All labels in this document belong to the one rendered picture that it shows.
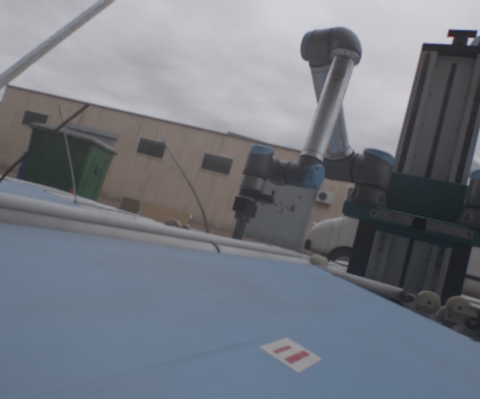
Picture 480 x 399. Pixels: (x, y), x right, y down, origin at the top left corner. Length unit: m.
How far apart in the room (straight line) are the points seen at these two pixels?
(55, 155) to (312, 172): 6.23
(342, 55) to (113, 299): 1.38
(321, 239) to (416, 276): 6.54
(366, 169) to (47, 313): 1.67
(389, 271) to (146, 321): 1.80
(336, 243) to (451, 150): 6.50
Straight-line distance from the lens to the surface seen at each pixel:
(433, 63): 2.17
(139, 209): 6.94
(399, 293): 1.14
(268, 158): 1.29
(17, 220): 0.31
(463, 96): 2.16
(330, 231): 8.41
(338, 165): 1.82
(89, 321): 0.18
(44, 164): 7.26
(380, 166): 1.77
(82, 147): 6.94
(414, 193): 1.91
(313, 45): 1.60
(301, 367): 0.22
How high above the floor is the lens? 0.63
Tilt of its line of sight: 3 degrees up
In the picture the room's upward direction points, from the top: 15 degrees clockwise
